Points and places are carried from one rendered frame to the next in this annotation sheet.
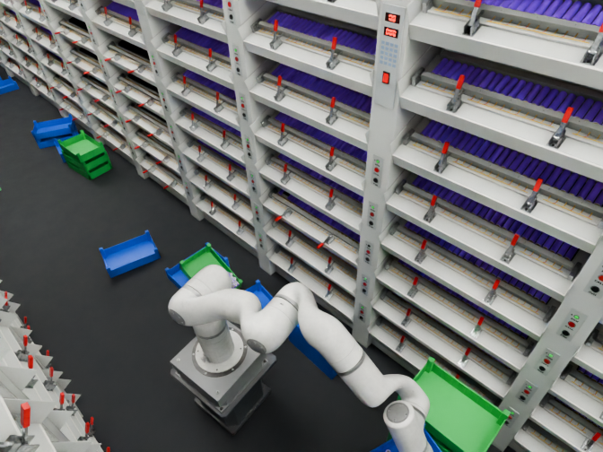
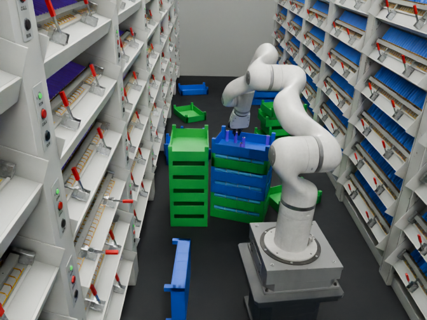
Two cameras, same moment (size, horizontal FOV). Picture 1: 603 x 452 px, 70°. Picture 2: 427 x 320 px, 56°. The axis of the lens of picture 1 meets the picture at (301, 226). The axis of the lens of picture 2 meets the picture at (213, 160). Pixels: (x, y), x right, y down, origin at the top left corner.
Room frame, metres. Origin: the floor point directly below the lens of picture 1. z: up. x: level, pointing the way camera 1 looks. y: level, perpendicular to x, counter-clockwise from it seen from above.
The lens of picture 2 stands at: (1.99, 0.91, 1.30)
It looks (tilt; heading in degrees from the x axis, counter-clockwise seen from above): 27 degrees down; 222
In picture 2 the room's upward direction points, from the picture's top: 1 degrees clockwise
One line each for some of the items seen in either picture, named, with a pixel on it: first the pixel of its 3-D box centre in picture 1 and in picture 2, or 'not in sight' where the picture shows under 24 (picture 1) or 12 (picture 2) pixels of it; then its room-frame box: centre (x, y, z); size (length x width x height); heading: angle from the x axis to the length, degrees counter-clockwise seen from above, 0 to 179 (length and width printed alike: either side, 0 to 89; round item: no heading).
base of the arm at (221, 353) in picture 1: (214, 338); (293, 223); (0.94, 0.35, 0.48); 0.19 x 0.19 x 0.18
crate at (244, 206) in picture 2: not in sight; (241, 193); (0.45, -0.27, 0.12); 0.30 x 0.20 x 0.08; 115
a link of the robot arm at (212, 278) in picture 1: (209, 299); (294, 171); (0.96, 0.33, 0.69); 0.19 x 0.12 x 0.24; 144
